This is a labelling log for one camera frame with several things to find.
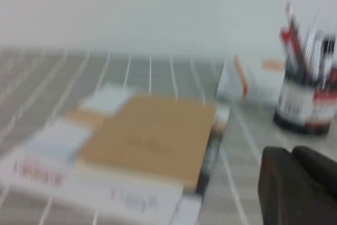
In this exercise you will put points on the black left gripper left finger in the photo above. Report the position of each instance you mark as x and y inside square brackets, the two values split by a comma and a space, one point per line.
[289, 196]

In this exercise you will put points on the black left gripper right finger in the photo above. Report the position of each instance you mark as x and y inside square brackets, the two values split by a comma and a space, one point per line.
[321, 167]

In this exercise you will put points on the red capped marker pen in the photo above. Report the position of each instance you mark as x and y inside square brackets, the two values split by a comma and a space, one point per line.
[285, 38]

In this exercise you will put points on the black mesh pen holder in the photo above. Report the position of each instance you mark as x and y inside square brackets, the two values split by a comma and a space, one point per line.
[297, 103]

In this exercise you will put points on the black marker pen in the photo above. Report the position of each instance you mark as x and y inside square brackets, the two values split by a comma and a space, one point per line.
[329, 47]

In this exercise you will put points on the white brochure with photos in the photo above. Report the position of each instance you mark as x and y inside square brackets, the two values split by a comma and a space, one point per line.
[210, 156]

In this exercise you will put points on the white orange ROS book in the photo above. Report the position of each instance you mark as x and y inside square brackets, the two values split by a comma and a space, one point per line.
[263, 82]

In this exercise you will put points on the brown kraft notebook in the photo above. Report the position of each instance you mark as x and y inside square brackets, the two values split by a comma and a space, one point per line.
[152, 135]

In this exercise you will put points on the red black striped pencil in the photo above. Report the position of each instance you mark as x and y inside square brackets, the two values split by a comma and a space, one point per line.
[293, 19]

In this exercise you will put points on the grey white checked tablecloth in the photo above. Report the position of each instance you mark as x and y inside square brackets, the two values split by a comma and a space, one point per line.
[158, 77]

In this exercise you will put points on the white brochure with logo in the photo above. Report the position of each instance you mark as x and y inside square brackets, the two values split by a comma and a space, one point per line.
[92, 201]

